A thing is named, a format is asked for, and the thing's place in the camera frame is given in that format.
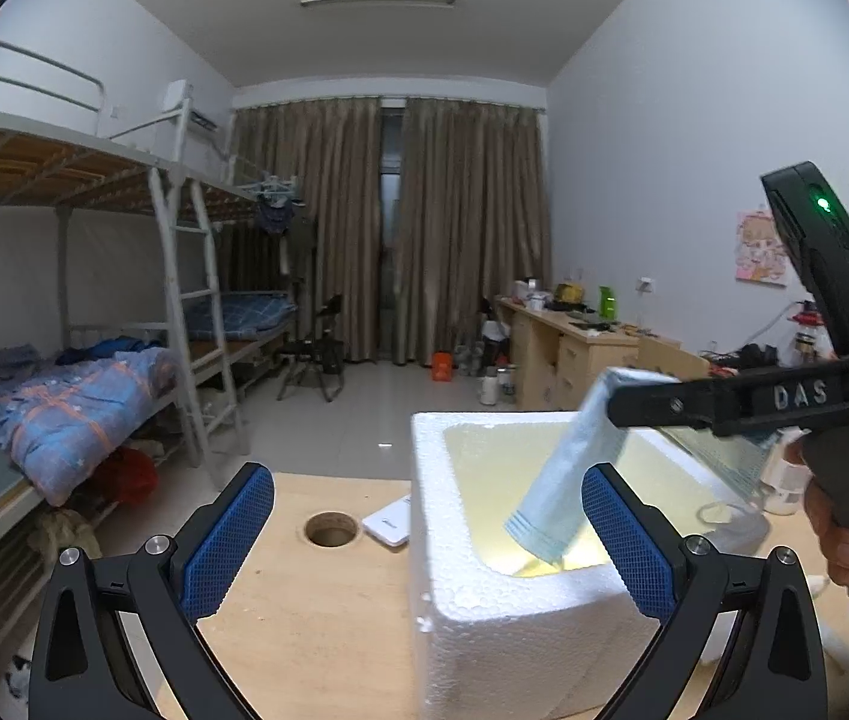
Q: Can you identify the blue plaid quilt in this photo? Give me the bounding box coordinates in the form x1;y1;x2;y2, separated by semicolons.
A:
0;343;179;508

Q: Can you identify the white foam box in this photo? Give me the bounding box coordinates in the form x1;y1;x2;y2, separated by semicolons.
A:
409;409;772;720

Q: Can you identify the red cloth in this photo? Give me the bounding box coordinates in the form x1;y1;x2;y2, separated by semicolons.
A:
96;446;160;505

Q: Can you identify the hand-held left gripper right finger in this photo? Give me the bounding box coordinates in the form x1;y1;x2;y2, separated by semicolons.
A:
581;463;830;720

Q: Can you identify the person's right hand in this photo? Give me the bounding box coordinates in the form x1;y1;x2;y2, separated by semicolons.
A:
782;439;849;587

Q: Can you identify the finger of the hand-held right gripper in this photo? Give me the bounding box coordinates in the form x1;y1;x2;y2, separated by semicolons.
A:
606;364;725;434

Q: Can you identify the white metal bunk bed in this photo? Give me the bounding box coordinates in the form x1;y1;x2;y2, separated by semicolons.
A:
0;37;309;616

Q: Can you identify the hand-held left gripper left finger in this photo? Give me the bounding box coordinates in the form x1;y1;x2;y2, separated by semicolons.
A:
28;461;275;720

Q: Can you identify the wooden smiley chair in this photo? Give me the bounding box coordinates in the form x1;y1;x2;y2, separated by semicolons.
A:
637;335;712;381

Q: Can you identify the brown curtain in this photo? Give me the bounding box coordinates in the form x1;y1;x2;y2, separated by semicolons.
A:
392;97;551;370
232;95;383;365

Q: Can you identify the white air conditioner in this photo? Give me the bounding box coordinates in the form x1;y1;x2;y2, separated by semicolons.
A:
159;79;220;133

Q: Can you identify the black folding chair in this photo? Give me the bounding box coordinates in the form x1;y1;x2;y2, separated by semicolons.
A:
274;292;351;403

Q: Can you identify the ceiling tube light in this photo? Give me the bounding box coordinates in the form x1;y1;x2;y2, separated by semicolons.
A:
299;0;458;11

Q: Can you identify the wooden desk with drawers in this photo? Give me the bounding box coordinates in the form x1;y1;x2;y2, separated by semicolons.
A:
494;295;640;411

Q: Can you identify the white flat device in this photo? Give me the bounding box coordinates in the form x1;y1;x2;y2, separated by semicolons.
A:
362;495;415;549

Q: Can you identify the cartoon wall poster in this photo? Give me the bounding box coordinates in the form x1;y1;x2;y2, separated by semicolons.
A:
734;203;792;288

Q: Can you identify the clothes drying rack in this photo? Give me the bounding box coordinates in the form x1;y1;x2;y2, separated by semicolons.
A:
233;172;305;235

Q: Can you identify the blue plaid bed sheet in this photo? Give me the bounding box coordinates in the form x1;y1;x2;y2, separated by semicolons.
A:
184;291;298;340

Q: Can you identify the blue face mask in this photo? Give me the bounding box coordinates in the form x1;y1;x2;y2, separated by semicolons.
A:
503;367;778;565

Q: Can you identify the white bed ladder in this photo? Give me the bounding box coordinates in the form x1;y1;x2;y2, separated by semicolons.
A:
148;165;247;482

